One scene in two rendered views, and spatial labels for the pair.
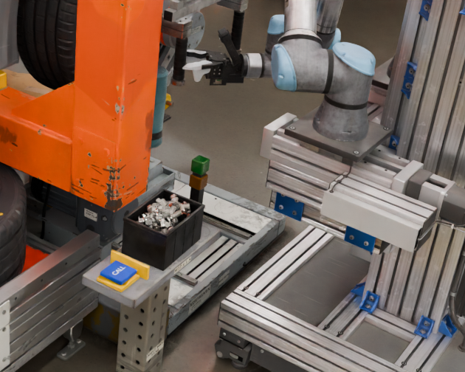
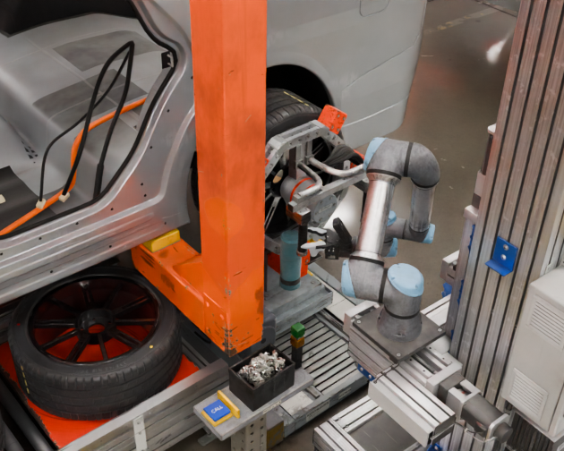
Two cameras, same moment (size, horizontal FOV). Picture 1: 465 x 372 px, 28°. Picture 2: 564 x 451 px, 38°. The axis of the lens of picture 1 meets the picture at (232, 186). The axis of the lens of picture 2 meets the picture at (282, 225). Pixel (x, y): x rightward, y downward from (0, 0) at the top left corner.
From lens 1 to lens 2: 1.09 m
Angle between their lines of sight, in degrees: 20
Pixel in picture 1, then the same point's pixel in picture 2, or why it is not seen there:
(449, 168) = (486, 372)
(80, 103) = (206, 279)
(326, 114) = (383, 318)
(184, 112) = not seen: hidden behind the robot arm
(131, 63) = (235, 262)
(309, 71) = (364, 288)
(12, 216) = (158, 349)
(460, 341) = not seen: outside the picture
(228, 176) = not seen: hidden behind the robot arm
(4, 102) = (172, 256)
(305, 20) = (371, 243)
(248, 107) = (435, 217)
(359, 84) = (405, 302)
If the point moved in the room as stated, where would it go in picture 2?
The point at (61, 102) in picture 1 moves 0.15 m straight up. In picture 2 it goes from (198, 272) to (196, 240)
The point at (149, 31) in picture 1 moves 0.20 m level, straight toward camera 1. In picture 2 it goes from (252, 238) to (231, 275)
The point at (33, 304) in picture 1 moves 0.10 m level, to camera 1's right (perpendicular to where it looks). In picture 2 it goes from (166, 414) to (190, 423)
